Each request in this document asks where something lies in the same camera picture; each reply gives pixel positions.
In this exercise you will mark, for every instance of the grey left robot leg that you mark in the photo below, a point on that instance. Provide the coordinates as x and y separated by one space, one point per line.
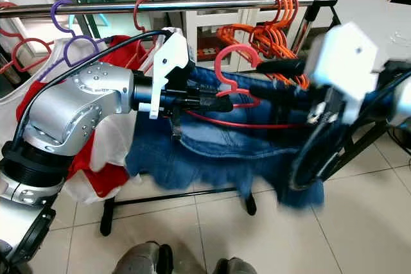
141 261

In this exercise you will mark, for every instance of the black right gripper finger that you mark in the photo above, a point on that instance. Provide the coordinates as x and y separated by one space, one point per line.
282 92
282 67

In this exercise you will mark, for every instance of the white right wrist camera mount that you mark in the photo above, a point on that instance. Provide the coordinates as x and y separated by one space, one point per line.
343 56

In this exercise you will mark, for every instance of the purple plastic hanger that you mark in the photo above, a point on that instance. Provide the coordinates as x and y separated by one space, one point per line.
54 16

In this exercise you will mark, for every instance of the red plastic hanger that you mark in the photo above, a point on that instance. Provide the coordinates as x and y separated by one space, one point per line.
237 47
137 14
32 41

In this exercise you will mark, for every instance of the grey right robot leg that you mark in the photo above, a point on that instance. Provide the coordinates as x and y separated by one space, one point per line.
237 267

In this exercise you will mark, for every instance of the grey robot leg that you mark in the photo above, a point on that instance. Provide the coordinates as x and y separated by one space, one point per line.
237 267
141 261

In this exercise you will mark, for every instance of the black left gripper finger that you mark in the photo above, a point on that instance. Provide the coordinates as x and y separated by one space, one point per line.
215 107
215 97

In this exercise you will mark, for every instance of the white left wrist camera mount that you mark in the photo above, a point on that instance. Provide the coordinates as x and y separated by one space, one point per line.
170 62

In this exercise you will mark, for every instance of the black and silver clothes rack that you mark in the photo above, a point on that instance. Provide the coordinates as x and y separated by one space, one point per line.
199 3

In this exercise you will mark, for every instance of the blue denim garment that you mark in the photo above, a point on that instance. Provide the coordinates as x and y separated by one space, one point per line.
218 158

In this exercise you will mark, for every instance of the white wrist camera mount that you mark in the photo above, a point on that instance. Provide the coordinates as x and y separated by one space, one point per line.
343 56
170 62

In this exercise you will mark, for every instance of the red T-shirt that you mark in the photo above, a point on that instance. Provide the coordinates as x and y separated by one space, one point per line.
29 104

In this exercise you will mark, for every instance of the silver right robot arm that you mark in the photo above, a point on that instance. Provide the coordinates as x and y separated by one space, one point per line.
399 97

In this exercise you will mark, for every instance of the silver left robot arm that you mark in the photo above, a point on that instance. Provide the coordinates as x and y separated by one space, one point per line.
83 101

